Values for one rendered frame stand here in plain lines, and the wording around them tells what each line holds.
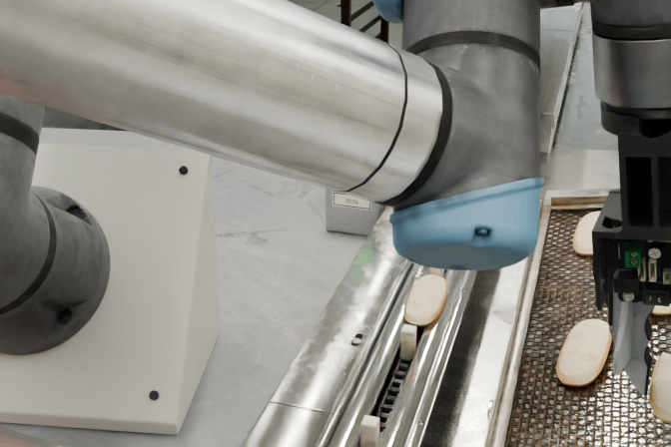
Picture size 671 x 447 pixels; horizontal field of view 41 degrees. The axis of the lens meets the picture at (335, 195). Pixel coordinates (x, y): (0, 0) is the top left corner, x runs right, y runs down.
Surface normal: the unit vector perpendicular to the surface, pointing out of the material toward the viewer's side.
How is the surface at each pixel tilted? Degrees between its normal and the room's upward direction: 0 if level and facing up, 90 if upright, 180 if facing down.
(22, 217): 89
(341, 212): 90
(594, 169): 0
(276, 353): 0
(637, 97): 94
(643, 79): 92
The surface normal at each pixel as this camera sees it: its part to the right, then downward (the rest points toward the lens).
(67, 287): 0.84, 0.26
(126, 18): 0.54, 0.10
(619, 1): -0.74, 0.36
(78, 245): 0.92, -0.22
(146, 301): -0.07, -0.31
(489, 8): 0.16, -0.29
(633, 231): -0.43, 0.40
